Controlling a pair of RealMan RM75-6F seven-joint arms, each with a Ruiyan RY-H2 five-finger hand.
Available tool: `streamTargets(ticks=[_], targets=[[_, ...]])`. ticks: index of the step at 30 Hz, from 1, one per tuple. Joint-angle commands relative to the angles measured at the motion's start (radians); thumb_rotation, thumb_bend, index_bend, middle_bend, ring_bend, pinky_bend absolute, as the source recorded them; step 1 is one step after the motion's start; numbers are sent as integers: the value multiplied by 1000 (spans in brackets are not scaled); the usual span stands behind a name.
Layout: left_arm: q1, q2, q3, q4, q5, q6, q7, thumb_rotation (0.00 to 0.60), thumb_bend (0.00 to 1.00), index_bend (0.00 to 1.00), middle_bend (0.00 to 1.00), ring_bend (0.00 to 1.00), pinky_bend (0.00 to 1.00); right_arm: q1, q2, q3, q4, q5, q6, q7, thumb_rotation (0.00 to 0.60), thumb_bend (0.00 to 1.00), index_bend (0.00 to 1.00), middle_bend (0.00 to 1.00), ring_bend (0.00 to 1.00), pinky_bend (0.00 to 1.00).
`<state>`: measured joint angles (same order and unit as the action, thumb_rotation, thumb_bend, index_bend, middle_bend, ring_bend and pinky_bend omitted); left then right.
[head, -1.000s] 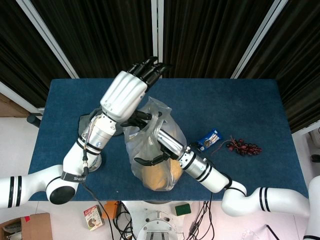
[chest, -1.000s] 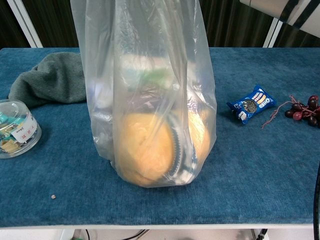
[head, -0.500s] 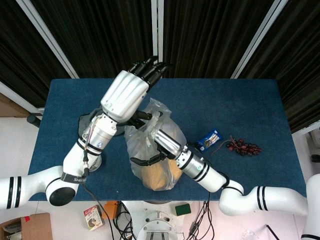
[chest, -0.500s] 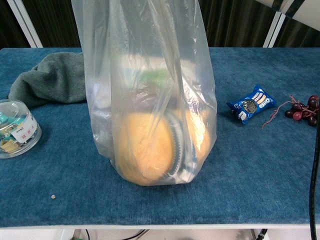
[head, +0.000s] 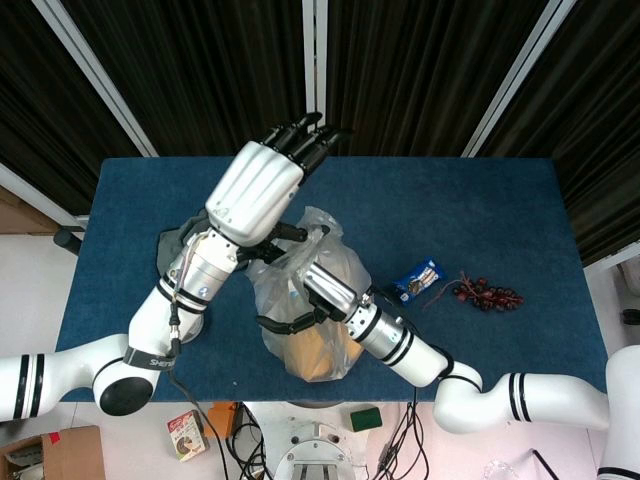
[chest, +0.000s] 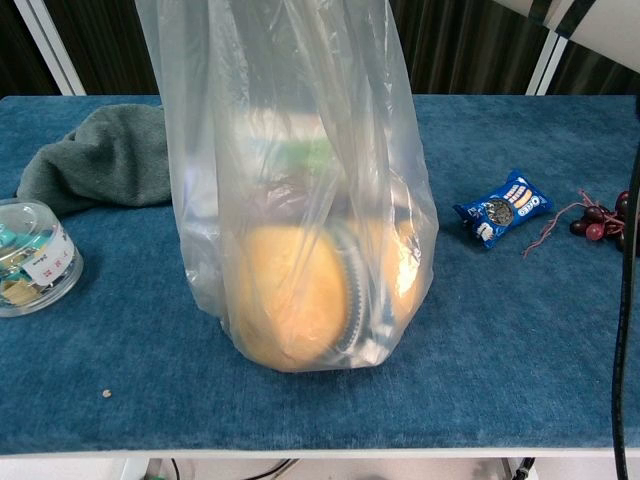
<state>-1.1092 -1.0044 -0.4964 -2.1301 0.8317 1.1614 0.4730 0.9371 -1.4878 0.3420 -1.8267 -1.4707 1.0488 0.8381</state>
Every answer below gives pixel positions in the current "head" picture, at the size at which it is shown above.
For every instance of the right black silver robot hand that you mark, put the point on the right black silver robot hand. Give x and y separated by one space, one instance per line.
335 292

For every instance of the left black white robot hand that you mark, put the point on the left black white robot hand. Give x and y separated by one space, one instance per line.
255 190

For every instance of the clear plastic bag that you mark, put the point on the clear plastic bag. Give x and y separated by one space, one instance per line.
280 300

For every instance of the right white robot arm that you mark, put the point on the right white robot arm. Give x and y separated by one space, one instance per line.
415 352

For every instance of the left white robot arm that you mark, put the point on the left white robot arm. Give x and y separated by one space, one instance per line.
150 320

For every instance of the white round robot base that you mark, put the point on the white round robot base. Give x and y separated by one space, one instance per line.
312 450

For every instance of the orange round item in bag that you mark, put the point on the orange round item in bag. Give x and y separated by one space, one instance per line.
315 355

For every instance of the blue cookie packet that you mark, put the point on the blue cookie packet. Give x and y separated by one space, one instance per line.
419 282

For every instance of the grey cloth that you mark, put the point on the grey cloth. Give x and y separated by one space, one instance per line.
170 245

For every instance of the dark brown curtain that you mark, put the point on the dark brown curtain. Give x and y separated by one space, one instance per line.
590 125
45 100
200 75
425 75

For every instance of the green sponge block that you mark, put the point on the green sponge block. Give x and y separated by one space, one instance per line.
366 419

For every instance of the blue felt table cover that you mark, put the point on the blue felt table cover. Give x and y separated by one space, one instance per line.
450 210

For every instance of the dark red grape bunch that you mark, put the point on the dark red grape bunch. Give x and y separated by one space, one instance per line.
492 296

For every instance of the orange box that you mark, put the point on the orange box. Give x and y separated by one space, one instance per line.
222 417

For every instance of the black round foot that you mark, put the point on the black round foot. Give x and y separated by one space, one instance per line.
67 241

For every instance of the red printed snack box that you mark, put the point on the red printed snack box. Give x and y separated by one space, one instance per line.
187 436

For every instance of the brown board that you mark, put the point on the brown board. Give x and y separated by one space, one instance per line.
20 215

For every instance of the clear plastic item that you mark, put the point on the clear plastic item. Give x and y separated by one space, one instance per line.
500 471

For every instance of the black power adapter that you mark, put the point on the black power adapter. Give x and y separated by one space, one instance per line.
631 316

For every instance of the brown cardboard box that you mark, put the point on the brown cardboard box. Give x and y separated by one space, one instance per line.
70 452

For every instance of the white frame post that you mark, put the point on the white frame post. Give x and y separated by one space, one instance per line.
315 60
520 75
40 195
95 75
612 257

